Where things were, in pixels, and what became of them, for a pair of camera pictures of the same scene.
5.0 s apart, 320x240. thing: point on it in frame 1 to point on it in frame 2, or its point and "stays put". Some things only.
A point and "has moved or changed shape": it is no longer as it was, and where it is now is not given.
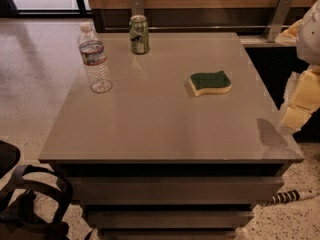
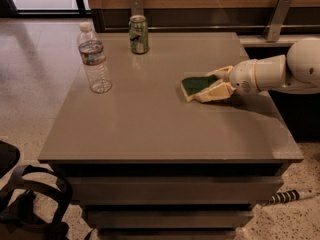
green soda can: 139,34 stays put
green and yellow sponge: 212,81 has moved or changed shape
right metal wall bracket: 279,16 stays put
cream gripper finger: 289,35 to 222,73
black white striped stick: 291,195 stays put
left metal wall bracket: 137,5 stays put
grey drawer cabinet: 182,147 stays put
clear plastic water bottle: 93,57 stays put
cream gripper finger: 301,98 to 218,91
